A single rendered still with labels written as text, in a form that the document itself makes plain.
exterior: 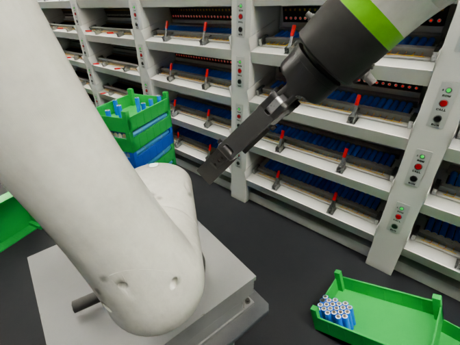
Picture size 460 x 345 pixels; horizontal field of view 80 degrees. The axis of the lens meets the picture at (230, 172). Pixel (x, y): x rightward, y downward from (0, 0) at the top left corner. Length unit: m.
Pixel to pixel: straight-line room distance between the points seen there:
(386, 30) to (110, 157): 0.30
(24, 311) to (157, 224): 0.96
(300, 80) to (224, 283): 0.43
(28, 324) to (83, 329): 0.58
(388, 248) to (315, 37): 0.95
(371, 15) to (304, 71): 0.08
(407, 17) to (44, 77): 0.32
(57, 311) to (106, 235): 0.41
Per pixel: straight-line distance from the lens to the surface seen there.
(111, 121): 1.10
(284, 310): 1.05
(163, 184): 0.45
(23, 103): 0.24
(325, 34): 0.35
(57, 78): 0.25
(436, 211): 1.08
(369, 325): 1.03
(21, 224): 1.58
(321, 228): 1.31
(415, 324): 1.04
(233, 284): 0.61
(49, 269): 0.76
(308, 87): 0.36
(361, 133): 1.02
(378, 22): 0.34
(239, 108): 1.24
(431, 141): 0.98
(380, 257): 1.22
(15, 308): 1.26
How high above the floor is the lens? 0.86
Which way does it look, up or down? 30 degrees down
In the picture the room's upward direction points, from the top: straight up
